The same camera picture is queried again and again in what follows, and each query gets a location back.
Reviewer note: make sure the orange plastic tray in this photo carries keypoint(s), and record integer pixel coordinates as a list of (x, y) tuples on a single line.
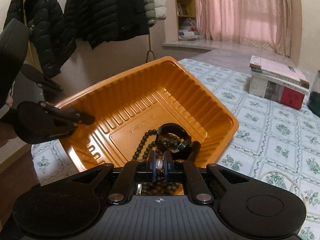
[(130, 100)]

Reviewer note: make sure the black puffer jacket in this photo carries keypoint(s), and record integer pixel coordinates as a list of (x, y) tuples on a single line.
[(105, 10)]

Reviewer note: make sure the white grey puffer jacket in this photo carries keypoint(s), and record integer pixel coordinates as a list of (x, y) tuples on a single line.
[(157, 2)]

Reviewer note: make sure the thick book with red spine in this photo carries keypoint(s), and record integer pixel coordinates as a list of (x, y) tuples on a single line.
[(260, 86)]

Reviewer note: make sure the dark green vase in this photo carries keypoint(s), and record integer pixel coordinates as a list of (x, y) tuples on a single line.
[(315, 95)]

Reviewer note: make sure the white plastic bag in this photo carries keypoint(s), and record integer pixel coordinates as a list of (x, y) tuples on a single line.
[(188, 28)]

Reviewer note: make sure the black puffer jackets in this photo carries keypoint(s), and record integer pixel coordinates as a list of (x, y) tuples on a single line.
[(150, 45)]

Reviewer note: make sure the yellow wooden bookshelf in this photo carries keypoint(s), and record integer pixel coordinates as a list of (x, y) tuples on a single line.
[(185, 0)]

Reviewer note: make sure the thin green edged book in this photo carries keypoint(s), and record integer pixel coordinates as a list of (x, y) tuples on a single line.
[(282, 81)]

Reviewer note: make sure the black printed jacket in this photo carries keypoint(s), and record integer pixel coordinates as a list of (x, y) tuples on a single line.
[(47, 30)]

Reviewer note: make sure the white window ledge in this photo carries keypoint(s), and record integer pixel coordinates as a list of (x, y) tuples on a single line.
[(195, 45)]

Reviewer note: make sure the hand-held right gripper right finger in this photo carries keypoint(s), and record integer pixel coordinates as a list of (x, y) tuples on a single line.
[(175, 171)]

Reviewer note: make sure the pink curtain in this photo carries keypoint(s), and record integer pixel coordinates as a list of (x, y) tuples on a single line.
[(245, 12)]

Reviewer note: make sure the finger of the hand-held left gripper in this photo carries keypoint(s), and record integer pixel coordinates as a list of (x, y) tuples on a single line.
[(42, 81), (72, 117)]

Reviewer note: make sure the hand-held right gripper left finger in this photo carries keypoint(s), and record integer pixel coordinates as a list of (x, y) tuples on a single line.
[(145, 170)]

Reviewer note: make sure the pink cover book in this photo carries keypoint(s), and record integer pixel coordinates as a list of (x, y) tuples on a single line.
[(275, 68)]

